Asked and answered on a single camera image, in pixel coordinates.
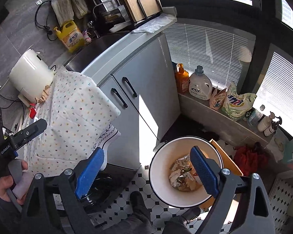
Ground red small wrapper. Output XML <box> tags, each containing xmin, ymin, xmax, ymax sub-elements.
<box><xmin>28</xmin><ymin>103</ymin><xmax>36</xmax><ymax>119</ymax></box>

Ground brown paper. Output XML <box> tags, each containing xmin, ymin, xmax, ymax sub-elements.
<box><xmin>35</xmin><ymin>85</ymin><xmax>50</xmax><ymax>104</ymax></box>

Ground colourful foil snack bag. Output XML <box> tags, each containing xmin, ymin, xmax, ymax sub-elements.
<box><xmin>175</xmin><ymin>154</ymin><xmax>198</xmax><ymax>192</ymax></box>

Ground white tissue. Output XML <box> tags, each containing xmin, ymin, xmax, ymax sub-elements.
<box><xmin>169</xmin><ymin>163</ymin><xmax>182</xmax><ymax>188</ymax></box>

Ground white round trash bin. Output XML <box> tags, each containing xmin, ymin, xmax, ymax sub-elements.
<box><xmin>149</xmin><ymin>137</ymin><xmax>223</xmax><ymax>208</ymax></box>

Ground grey kitchen cabinet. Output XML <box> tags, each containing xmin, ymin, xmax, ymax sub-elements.
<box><xmin>82</xmin><ymin>33</ymin><xmax>180</xmax><ymax>171</ymax></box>

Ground steel kitchen sink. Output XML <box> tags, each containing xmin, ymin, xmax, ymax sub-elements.
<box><xmin>64</xmin><ymin>31</ymin><xmax>129</xmax><ymax>72</ymax></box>

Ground person's left hand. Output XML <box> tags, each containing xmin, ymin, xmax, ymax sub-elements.
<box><xmin>0</xmin><ymin>160</ymin><xmax>28</xmax><ymax>206</ymax></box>

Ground cardboard box on floor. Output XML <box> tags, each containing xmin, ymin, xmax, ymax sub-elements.
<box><xmin>199</xmin><ymin>139</ymin><xmax>243</xmax><ymax>212</ymax></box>

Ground red cloth on floor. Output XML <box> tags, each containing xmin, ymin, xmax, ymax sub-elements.
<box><xmin>233</xmin><ymin>142</ymin><xmax>270</xmax><ymax>176</ymax></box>

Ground dotted white tablecloth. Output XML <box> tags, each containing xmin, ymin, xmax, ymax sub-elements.
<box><xmin>21</xmin><ymin>67</ymin><xmax>121</xmax><ymax>177</ymax></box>

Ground black shoe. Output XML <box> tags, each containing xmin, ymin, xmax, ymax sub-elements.
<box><xmin>130</xmin><ymin>191</ymin><xmax>151</xmax><ymax>222</ymax></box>

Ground green white detergent refill bag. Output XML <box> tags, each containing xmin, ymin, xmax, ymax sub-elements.
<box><xmin>221</xmin><ymin>81</ymin><xmax>257</xmax><ymax>121</ymax></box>

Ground small pink refill pouch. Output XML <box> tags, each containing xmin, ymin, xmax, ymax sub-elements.
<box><xmin>209</xmin><ymin>87</ymin><xmax>227</xmax><ymax>110</ymax></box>

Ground white pump bottle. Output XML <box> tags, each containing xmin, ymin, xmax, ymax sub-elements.
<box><xmin>257</xmin><ymin>112</ymin><xmax>275</xmax><ymax>132</ymax></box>

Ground white air fryer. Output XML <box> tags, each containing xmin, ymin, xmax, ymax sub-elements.
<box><xmin>8</xmin><ymin>49</ymin><xmax>55</xmax><ymax>107</ymax></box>

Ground dark pump bottle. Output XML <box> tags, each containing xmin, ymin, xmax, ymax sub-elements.
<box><xmin>264</xmin><ymin>117</ymin><xmax>282</xmax><ymax>137</ymax></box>

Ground white laundry detergent bottle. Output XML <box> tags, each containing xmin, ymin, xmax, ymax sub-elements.
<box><xmin>189</xmin><ymin>65</ymin><xmax>213</xmax><ymax>100</ymax></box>

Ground orange spray bottle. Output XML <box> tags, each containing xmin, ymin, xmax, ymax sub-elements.
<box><xmin>175</xmin><ymin>63</ymin><xmax>189</xmax><ymax>94</ymax></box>

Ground pink small figurine bottle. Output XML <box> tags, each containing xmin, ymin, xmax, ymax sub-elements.
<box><xmin>82</xmin><ymin>30</ymin><xmax>92</xmax><ymax>45</ymax></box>

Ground yellow dish soap jug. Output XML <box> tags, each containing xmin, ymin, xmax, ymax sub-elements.
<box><xmin>53</xmin><ymin>21</ymin><xmax>85</xmax><ymax>53</ymax></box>

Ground black dish rack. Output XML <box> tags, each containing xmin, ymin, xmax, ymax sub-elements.
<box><xmin>92</xmin><ymin>0</ymin><xmax>163</xmax><ymax>28</ymax></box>

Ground hanging cloth bags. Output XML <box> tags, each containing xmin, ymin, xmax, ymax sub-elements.
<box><xmin>51</xmin><ymin>0</ymin><xmax>89</xmax><ymax>27</ymax></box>

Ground clear plastic sheet on counter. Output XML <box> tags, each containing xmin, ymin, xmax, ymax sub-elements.
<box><xmin>132</xmin><ymin>13</ymin><xmax>177</xmax><ymax>33</ymax></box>

